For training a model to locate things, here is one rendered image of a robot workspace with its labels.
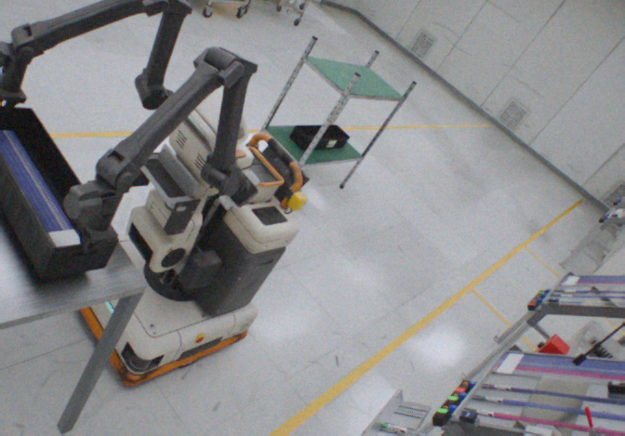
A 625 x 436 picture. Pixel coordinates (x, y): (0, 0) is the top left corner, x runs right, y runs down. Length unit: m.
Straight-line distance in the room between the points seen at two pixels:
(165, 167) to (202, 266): 0.41
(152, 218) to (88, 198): 0.80
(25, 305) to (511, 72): 10.11
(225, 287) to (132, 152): 1.04
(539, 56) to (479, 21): 1.36
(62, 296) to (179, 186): 0.57
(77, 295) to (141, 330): 0.71
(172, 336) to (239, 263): 0.40
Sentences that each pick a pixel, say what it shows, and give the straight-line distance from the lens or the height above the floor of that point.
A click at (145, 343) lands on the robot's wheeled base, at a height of 0.28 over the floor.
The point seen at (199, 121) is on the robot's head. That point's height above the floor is 1.16.
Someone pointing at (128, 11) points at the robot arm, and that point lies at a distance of 1.61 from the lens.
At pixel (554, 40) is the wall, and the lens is 10.77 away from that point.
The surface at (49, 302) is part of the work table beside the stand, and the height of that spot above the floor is 0.80.
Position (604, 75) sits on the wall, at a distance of 10.57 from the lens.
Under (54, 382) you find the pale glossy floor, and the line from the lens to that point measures 2.29.
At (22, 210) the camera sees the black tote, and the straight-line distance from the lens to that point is 1.49.
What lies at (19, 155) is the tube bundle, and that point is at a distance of 1.72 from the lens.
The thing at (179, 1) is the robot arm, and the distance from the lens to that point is 1.60.
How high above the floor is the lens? 1.90
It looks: 28 degrees down
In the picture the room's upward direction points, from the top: 34 degrees clockwise
